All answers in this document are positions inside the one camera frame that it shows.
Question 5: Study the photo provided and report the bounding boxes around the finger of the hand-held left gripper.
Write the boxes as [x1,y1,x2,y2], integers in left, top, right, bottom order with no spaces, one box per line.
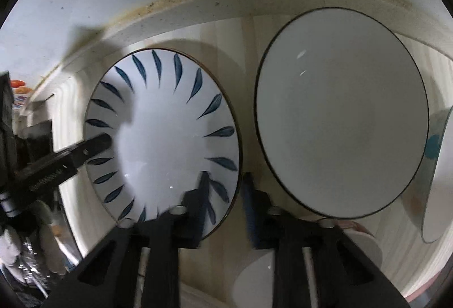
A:
[14,133,114,201]

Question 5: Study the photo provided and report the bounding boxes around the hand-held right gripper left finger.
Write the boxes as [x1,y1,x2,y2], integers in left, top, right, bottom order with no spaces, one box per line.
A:
[40,171,211,308]

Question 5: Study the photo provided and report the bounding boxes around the blue leaf pattern plate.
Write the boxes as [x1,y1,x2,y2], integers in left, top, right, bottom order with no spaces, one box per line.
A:
[84,48,243,238]

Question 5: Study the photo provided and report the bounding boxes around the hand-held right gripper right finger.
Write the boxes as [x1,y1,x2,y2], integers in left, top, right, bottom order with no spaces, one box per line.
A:
[242,172,407,308]

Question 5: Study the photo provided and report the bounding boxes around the colourful wall stickers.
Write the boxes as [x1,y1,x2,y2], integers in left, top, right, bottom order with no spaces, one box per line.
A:
[10,79,31,107]

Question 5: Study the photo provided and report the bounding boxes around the white plate with dark rim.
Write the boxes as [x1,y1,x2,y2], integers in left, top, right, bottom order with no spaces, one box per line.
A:
[254,7,430,218]

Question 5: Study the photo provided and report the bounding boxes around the bowl with blue outer print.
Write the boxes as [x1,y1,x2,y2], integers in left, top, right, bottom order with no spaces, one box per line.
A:
[420,106,453,245]

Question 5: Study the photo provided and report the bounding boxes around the person's left hand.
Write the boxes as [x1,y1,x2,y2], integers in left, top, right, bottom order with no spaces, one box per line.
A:
[0,200,69,291]

